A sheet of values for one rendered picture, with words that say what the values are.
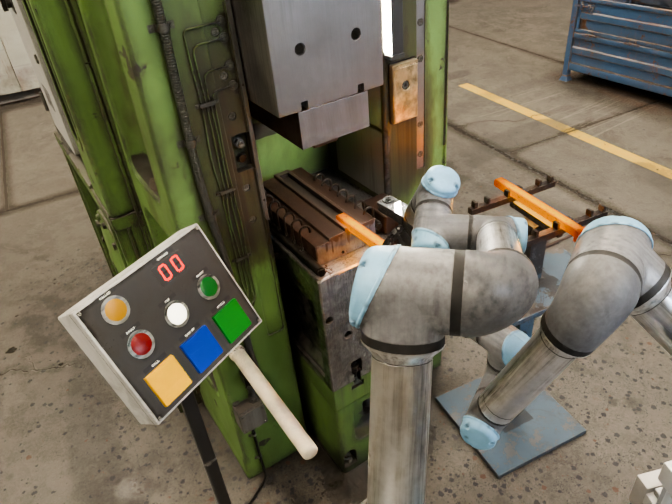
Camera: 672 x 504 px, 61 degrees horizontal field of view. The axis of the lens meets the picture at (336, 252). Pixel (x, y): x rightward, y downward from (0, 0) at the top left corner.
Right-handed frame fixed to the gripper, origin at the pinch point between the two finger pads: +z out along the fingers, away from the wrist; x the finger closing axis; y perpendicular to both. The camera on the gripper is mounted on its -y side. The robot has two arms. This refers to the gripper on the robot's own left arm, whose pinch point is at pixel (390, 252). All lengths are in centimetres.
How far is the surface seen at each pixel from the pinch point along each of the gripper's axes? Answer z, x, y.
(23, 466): 132, -114, -30
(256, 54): -31, -17, -46
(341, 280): 16.1, -8.6, -4.3
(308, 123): -19.9, -9.6, -31.5
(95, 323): -14, -70, -8
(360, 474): 91, -11, 41
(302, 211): 18.3, -6.0, -29.6
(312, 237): 13.1, -10.2, -18.4
